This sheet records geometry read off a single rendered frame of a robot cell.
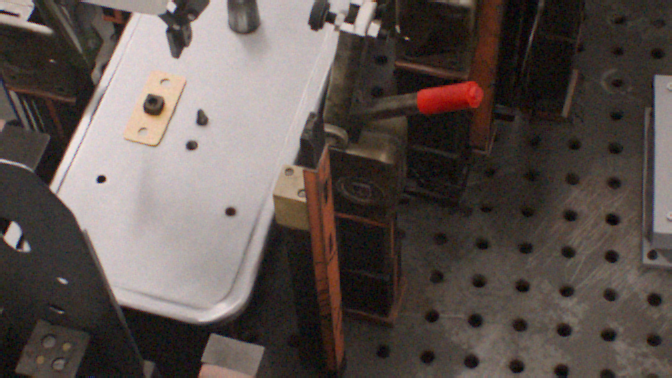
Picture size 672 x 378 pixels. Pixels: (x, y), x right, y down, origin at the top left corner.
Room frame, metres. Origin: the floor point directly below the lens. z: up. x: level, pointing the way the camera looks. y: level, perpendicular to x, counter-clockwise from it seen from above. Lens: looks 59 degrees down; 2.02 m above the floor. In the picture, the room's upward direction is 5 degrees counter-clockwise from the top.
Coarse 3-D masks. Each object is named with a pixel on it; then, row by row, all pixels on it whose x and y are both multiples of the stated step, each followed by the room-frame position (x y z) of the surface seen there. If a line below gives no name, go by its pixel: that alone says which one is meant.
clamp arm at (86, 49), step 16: (32, 0) 0.80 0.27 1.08; (48, 0) 0.79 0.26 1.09; (48, 16) 0.79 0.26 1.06; (64, 16) 0.79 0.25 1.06; (64, 32) 0.79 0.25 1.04; (96, 32) 0.81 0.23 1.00; (64, 48) 0.79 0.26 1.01; (80, 48) 0.79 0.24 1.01; (96, 48) 0.80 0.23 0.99; (80, 64) 0.78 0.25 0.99
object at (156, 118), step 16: (160, 80) 0.75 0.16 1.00; (176, 80) 0.74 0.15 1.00; (144, 96) 0.73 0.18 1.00; (160, 96) 0.72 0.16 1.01; (176, 96) 0.72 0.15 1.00; (144, 112) 0.71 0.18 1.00; (160, 112) 0.71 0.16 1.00; (128, 128) 0.69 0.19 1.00; (144, 128) 0.69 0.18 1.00; (160, 128) 0.69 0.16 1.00; (144, 144) 0.67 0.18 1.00
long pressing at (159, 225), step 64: (128, 64) 0.77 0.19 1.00; (192, 64) 0.76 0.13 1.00; (256, 64) 0.76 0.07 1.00; (320, 64) 0.75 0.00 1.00; (192, 128) 0.69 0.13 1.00; (256, 128) 0.68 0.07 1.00; (64, 192) 0.63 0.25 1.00; (128, 192) 0.62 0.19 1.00; (192, 192) 0.62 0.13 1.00; (256, 192) 0.61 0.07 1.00; (128, 256) 0.55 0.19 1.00; (192, 256) 0.55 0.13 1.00; (256, 256) 0.54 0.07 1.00; (192, 320) 0.49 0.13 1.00
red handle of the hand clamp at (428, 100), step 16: (400, 96) 0.63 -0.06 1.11; (416, 96) 0.62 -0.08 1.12; (432, 96) 0.61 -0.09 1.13; (448, 96) 0.60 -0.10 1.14; (464, 96) 0.60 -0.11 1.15; (480, 96) 0.60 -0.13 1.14; (352, 112) 0.64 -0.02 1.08; (368, 112) 0.63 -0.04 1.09; (384, 112) 0.62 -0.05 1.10; (400, 112) 0.62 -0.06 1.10; (416, 112) 0.61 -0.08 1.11; (432, 112) 0.60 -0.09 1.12
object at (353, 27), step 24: (360, 0) 0.65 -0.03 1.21; (312, 24) 0.64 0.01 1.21; (336, 24) 0.64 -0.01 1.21; (360, 24) 0.63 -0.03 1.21; (336, 48) 0.63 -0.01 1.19; (360, 48) 0.62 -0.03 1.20; (336, 72) 0.63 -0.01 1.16; (360, 72) 0.64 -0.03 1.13; (336, 96) 0.63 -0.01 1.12; (336, 120) 0.63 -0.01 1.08
